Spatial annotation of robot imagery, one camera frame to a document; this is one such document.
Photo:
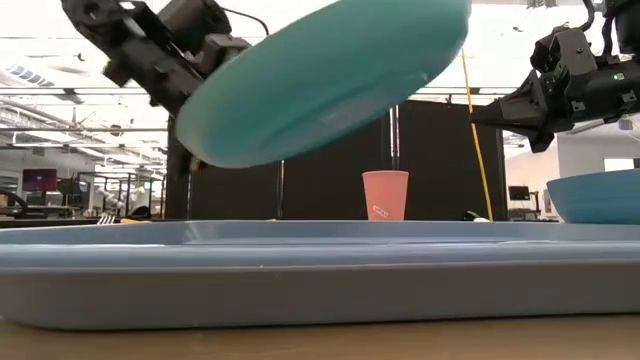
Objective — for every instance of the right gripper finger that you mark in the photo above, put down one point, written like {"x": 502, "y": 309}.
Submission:
{"x": 525, "y": 107}
{"x": 540, "y": 140}

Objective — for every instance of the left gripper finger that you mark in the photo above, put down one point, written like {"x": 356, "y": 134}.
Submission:
{"x": 150, "y": 70}

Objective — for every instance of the blue plastic bowl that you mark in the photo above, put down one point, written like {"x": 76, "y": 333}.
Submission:
{"x": 600, "y": 197}

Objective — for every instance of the yellow-orange cloth napkin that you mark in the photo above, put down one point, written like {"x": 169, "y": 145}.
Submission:
{"x": 134, "y": 220}

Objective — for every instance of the pink plastic cup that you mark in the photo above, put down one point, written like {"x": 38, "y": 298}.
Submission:
{"x": 385, "y": 192}

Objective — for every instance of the teal plastic plate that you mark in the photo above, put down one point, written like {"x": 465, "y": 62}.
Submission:
{"x": 320, "y": 85}

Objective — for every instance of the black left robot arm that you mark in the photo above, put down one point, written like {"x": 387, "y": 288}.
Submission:
{"x": 197, "y": 20}

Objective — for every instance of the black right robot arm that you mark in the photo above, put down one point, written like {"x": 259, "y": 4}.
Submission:
{"x": 625, "y": 25}

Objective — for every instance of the blue plastic tray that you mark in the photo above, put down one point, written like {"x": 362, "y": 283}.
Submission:
{"x": 320, "y": 280}

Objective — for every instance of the small dark monitor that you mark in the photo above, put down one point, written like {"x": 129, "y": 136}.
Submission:
{"x": 519, "y": 193}

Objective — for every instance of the black partition panel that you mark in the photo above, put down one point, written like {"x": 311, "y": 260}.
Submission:
{"x": 440, "y": 165}

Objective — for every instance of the monitor with purple screen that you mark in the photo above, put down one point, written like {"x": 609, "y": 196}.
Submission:
{"x": 39, "y": 180}

